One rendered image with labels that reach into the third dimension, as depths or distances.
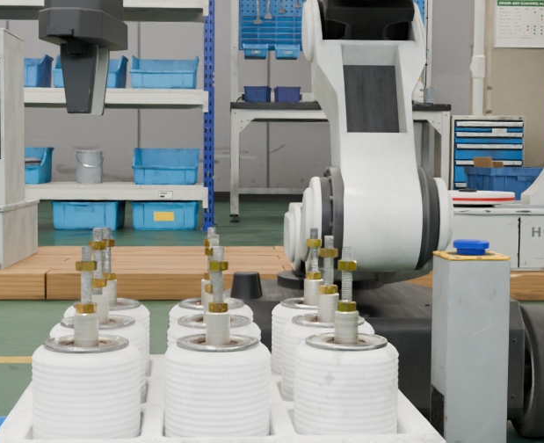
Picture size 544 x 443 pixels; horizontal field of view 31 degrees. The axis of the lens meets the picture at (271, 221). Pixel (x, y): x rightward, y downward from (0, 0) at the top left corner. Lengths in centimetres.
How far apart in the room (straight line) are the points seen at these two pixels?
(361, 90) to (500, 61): 594
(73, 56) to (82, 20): 5
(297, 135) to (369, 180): 802
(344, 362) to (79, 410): 23
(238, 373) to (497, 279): 36
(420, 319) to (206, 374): 64
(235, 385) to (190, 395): 4
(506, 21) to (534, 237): 441
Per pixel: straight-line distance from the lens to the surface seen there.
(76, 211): 569
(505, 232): 310
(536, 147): 743
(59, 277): 296
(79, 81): 88
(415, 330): 146
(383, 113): 145
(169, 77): 564
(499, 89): 737
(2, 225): 306
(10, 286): 299
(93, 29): 85
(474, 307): 111
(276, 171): 934
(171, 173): 564
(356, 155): 136
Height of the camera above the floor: 42
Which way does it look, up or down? 4 degrees down
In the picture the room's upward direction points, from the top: straight up
